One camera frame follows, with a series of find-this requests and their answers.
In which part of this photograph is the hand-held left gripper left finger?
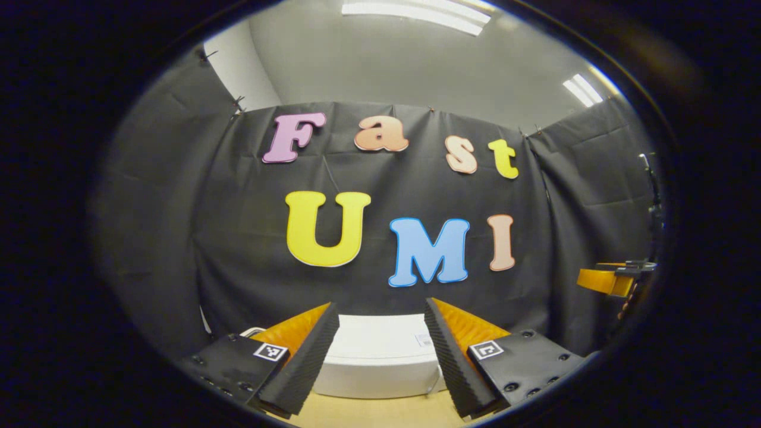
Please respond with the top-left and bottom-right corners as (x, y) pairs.
(181, 302), (341, 420)

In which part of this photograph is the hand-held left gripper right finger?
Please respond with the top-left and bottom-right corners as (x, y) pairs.
(424, 297), (586, 418)

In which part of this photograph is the white microwave oven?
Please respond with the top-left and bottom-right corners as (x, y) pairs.
(312, 314), (444, 400)

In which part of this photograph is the small ceiling light panel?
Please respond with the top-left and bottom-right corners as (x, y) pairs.
(562, 73), (604, 108)

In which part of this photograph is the long ceiling light panel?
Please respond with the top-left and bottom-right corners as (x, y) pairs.
(341, 0), (493, 36)

